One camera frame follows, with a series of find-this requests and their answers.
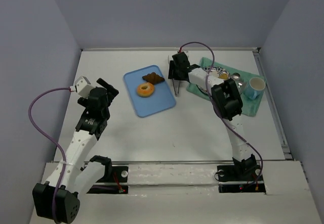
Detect metal kitchen tongs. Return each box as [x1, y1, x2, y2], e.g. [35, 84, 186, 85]
[167, 55, 181, 97]

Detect oval seeded bread roll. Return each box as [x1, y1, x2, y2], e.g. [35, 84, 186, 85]
[219, 73, 228, 80]

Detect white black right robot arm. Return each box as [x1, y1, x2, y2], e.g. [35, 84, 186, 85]
[168, 52, 263, 185]

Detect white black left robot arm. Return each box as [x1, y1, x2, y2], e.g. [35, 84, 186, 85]
[32, 76, 119, 223]

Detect dark brown croissant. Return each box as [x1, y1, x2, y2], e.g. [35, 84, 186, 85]
[142, 72, 165, 85]

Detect orange glazed donut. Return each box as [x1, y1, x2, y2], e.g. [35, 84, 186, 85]
[136, 82, 155, 97]

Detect blue plastic tray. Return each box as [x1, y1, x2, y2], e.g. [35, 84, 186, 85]
[124, 65, 176, 118]

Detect blue floral plate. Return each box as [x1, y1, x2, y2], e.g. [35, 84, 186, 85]
[197, 66, 230, 95]

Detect metal spoon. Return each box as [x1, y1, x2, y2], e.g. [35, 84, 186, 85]
[231, 72, 240, 81]

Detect light blue mug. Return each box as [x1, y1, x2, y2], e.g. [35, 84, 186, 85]
[244, 77, 266, 100]

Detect green cloth mat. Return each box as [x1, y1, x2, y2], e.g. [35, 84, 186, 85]
[186, 57, 266, 117]

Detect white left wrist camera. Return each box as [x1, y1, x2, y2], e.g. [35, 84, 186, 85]
[75, 76, 95, 99]

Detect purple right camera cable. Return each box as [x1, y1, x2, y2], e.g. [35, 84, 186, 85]
[177, 41, 264, 187]

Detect purple camera cable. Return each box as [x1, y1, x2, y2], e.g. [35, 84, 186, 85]
[177, 41, 264, 187]
[28, 86, 75, 222]

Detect aluminium front rail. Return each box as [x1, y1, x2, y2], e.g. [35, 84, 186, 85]
[83, 159, 236, 165]

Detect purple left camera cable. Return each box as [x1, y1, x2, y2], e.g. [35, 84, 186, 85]
[28, 86, 75, 222]

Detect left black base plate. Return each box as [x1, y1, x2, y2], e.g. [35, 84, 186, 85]
[88, 166, 129, 195]

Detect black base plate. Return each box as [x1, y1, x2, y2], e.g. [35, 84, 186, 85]
[88, 166, 129, 195]
[214, 165, 266, 194]

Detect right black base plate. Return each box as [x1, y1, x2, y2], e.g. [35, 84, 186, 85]
[214, 165, 266, 194]

